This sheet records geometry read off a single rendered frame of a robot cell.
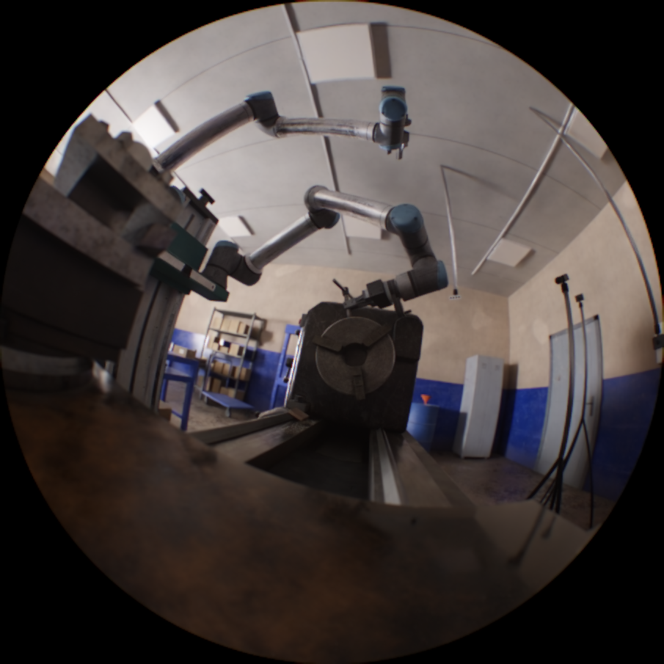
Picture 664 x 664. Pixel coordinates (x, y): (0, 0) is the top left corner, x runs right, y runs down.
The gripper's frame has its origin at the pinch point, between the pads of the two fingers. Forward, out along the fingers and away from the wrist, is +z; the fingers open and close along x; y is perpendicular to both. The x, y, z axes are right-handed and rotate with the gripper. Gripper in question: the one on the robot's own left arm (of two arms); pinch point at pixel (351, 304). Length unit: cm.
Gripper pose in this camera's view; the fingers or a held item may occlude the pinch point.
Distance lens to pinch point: 76.5
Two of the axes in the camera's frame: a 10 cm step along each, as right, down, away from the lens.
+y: -1.7, -9.4, 2.9
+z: -8.8, 2.8, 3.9
